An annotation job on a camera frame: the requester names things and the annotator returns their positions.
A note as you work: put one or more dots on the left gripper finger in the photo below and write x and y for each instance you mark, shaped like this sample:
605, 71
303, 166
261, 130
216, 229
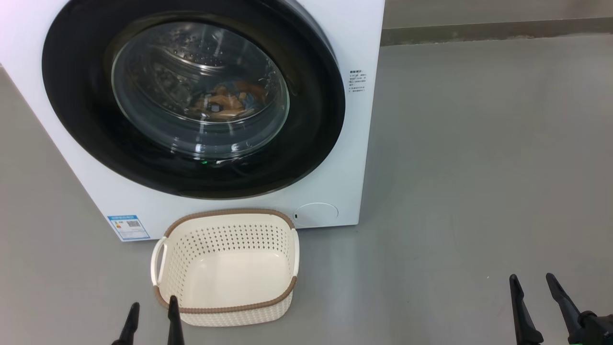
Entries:
128, 330
175, 326

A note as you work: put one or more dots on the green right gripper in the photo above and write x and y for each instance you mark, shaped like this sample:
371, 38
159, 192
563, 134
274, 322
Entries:
596, 330

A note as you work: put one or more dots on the cream orange cartoon print garment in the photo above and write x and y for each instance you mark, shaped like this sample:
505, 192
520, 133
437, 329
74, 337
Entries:
220, 103

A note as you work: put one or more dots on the black round glass washer door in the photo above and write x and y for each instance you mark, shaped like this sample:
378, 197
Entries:
72, 96

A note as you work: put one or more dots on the white front-load washing machine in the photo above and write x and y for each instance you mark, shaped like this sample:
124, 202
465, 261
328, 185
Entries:
354, 143

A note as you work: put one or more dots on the stainless steel washing machine drum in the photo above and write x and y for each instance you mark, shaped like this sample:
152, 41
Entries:
191, 52

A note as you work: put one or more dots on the cream perforated laundry basket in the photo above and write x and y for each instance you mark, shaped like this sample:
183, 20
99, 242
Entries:
230, 278

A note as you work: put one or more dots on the blue energy label sticker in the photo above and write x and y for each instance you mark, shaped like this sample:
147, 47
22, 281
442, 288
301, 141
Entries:
128, 227

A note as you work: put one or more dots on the round white filter cover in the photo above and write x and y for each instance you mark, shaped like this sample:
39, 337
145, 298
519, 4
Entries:
316, 214

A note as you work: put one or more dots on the black printed text label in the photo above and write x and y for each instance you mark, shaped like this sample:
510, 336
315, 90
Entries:
358, 80

